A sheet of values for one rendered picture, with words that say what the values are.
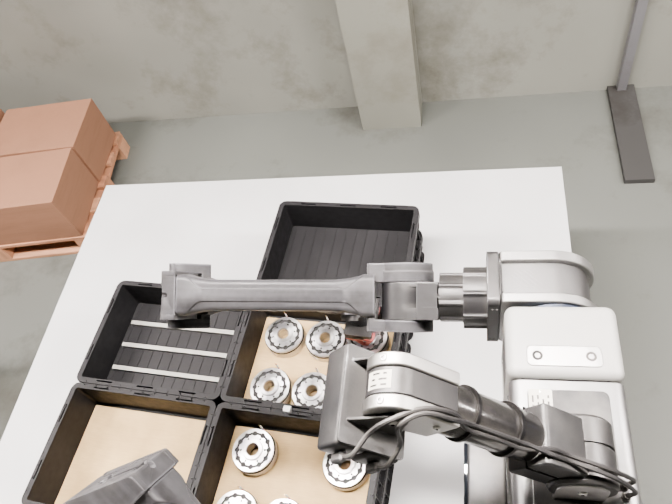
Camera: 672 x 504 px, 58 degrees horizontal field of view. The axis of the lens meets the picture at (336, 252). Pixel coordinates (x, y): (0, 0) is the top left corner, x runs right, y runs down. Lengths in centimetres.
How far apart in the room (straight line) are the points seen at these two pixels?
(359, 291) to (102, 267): 141
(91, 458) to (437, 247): 110
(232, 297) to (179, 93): 269
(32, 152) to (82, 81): 59
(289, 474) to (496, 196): 104
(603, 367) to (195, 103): 305
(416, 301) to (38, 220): 250
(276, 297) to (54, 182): 228
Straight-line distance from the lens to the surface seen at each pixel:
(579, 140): 311
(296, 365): 158
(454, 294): 86
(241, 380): 157
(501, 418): 59
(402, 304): 88
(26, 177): 323
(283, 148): 325
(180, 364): 170
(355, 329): 140
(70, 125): 335
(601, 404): 76
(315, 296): 90
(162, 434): 164
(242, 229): 204
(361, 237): 174
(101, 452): 171
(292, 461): 150
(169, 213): 220
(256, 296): 92
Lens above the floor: 223
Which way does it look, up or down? 54 degrees down
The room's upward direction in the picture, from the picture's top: 19 degrees counter-clockwise
